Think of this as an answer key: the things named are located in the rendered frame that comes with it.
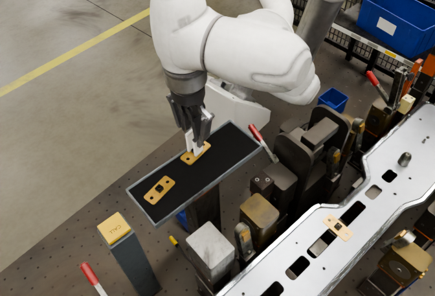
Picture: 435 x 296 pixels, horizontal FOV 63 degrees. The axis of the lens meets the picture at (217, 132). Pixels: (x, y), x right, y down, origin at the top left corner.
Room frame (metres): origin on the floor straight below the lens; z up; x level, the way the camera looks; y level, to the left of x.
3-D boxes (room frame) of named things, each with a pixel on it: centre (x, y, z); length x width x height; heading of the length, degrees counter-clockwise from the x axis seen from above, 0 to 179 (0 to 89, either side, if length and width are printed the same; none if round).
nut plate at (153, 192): (0.49, 0.16, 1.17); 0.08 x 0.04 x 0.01; 141
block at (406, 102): (0.88, -0.68, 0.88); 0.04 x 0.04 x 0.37; 39
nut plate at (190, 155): (0.57, 0.06, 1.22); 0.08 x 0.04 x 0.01; 138
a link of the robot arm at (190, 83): (0.57, 0.06, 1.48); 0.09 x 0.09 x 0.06
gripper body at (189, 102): (0.57, 0.06, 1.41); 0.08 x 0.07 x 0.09; 48
